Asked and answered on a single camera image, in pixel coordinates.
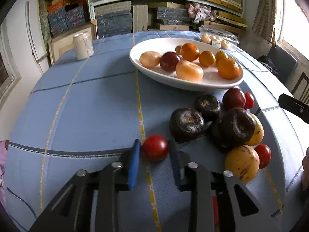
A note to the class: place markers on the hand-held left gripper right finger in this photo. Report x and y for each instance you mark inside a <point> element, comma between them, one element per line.
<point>175,164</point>

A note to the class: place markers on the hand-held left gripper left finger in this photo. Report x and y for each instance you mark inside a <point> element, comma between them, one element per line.
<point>134,164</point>

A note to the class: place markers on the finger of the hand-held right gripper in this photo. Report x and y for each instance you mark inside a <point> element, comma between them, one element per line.
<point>294,106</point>

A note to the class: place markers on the red cherry tomato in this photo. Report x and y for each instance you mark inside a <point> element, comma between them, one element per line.
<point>263,156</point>
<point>155,147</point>
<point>249,100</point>

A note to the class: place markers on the yellow speckled fruit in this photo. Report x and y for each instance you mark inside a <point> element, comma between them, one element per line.
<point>242,163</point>
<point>258,133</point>

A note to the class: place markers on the dark red plum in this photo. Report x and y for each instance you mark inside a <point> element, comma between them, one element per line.
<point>233,98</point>
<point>170,61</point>

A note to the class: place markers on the orange tangerine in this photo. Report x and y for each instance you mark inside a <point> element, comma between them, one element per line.
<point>228,68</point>
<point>190,51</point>

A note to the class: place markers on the white plate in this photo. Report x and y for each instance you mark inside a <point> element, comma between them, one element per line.
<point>210,77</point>

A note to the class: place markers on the small orange tomato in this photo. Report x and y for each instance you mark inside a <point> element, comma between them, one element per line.
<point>221,55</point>

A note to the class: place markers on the pale orange fruit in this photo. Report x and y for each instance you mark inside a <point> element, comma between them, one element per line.
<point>150,59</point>
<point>189,70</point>

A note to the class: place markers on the orange mandarin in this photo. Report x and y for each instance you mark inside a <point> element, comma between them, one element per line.
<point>207,58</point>

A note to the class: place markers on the small brown fruit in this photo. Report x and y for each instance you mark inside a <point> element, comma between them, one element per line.
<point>178,49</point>

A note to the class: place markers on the person's right hand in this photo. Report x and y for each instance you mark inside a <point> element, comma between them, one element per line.
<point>306,169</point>

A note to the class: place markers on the brown wooden chair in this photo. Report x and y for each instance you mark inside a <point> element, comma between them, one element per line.
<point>297,82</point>

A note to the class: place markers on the dark padded chair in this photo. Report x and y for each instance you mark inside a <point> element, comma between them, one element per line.
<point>283,60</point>

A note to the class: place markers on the black jacket on chair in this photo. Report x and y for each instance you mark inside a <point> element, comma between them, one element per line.
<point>268,65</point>

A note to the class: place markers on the blue plaid tablecloth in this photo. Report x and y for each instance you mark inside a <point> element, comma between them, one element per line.
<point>96,101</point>

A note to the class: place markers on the bright sunlit window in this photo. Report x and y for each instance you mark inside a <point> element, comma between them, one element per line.
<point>297,21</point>

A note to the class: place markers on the brown woven curtain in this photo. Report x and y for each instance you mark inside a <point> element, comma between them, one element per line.
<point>265,12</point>

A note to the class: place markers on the clear plastic clamshell box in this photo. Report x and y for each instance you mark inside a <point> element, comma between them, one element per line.
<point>217,30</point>

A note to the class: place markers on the stack of yellow flat boxes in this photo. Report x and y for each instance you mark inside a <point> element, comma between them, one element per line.
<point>222,2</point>

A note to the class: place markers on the white beverage can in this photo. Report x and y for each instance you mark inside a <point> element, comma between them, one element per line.
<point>82,46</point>

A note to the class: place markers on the pink cloth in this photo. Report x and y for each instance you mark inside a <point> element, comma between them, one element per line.
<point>3,169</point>

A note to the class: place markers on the light wooden flat box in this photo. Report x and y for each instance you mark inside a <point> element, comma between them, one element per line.
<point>173,27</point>

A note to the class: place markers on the stack of grey slate boxes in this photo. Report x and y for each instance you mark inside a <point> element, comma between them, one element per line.
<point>113,21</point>

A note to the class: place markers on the weathered grey upright box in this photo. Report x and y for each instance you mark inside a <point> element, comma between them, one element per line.
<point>140,18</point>

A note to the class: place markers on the stack of dark grey boxes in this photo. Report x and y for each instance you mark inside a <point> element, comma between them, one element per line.
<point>171,14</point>

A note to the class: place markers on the white framed dark window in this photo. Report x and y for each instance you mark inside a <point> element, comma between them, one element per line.
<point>6,72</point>

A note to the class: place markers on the stack of blue patterned boxes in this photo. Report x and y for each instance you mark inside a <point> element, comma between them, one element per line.
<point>65,20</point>

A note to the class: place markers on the white metal shelf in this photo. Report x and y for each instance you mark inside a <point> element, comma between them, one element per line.
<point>91,4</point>

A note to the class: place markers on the white leaning board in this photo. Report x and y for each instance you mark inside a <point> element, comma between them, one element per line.
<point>35,29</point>

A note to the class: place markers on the green marble slab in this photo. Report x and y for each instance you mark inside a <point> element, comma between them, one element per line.
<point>44,19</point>

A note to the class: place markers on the beige wooden picture frame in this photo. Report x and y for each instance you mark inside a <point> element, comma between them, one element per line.
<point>56,46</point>

